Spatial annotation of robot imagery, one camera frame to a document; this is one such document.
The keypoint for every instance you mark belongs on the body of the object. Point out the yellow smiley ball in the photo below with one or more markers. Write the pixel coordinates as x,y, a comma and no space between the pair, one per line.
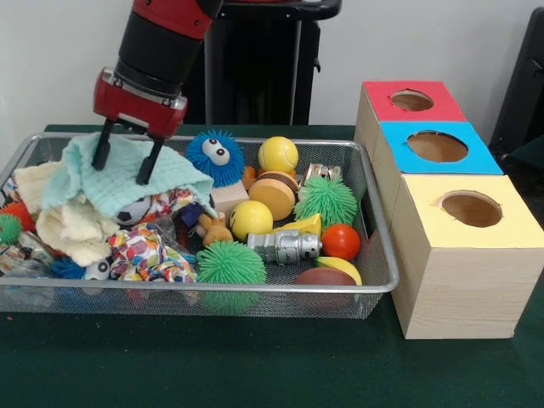
251,221

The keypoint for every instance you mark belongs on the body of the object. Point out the orange plush toy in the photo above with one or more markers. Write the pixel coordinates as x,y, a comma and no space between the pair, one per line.
217,233

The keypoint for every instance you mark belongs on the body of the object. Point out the wooden box with three holes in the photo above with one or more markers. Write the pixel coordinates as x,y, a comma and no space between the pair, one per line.
467,289

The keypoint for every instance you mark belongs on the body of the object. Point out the toy hamburger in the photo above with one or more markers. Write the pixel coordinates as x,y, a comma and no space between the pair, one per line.
272,197

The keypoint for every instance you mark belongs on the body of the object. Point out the dark green table cloth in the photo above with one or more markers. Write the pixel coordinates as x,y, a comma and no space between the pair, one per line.
255,365

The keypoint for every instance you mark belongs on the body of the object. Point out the cream waffle cloth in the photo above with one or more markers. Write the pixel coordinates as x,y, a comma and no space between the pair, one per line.
72,231

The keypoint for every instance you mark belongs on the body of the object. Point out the black panel stand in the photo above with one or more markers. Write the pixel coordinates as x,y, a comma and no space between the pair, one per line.
523,85

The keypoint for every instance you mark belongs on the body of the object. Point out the large blue fuzzy eyed ball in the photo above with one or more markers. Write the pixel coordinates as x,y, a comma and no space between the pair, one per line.
217,161

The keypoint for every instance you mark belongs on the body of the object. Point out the red ball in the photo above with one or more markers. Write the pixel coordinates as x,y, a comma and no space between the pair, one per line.
341,242

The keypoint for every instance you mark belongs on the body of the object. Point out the silver toy robot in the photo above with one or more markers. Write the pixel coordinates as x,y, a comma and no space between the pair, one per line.
289,248

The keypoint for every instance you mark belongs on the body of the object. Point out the light blue waffle cloth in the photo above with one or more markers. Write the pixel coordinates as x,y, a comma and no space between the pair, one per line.
115,191

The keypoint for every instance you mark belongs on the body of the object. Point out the yellow tennis ball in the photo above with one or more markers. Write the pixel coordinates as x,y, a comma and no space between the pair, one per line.
278,154

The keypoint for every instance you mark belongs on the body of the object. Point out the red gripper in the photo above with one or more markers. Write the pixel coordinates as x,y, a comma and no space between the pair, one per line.
140,108

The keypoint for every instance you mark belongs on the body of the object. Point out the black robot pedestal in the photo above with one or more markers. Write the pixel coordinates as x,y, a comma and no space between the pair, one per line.
255,64

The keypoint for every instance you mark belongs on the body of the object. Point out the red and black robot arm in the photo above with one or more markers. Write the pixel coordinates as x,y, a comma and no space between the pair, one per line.
161,42

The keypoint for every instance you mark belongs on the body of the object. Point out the green spiky puffer ball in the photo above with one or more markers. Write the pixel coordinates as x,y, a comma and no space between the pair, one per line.
327,200
231,263

